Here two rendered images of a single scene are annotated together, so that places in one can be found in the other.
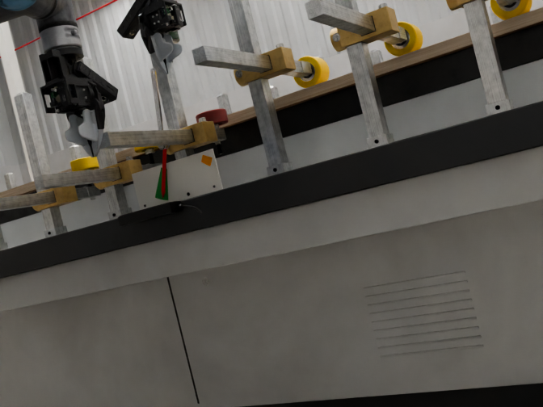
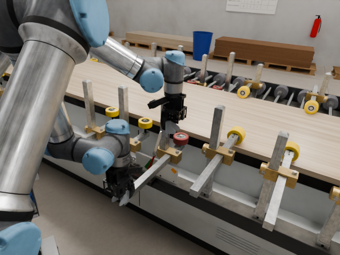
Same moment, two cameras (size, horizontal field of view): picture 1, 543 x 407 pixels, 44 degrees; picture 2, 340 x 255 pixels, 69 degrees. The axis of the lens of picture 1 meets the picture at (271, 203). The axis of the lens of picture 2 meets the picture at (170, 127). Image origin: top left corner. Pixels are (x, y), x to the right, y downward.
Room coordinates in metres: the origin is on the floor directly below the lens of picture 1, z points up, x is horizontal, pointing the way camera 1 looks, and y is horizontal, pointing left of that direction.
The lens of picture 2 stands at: (0.65, 0.16, 1.54)
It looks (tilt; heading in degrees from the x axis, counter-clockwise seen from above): 28 degrees down; 0
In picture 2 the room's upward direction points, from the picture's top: 3 degrees clockwise
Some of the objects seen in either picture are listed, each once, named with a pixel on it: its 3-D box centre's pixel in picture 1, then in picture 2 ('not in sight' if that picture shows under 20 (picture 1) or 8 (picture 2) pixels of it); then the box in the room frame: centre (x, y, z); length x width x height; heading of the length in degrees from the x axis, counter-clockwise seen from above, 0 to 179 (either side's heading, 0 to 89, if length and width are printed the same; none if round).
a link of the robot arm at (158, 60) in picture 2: not in sight; (147, 68); (1.53, 0.25, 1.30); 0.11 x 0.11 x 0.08; 10
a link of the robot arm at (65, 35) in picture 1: (62, 42); (119, 157); (1.33, 0.32, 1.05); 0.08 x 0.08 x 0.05
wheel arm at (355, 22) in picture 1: (365, 24); (281, 179); (1.38, -0.27, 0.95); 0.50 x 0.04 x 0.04; 150
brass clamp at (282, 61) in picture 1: (263, 67); (217, 153); (1.54, -0.06, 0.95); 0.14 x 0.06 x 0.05; 60
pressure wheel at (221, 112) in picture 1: (215, 132); (180, 144); (1.74, 0.10, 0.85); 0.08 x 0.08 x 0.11
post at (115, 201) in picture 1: (103, 144); (124, 128); (1.80, 0.40, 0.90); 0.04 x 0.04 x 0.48; 60
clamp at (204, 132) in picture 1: (189, 138); (168, 153); (1.66, 0.16, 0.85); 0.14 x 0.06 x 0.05; 60
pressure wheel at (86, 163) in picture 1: (87, 176); (112, 117); (2.02, 0.51, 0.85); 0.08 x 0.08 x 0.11
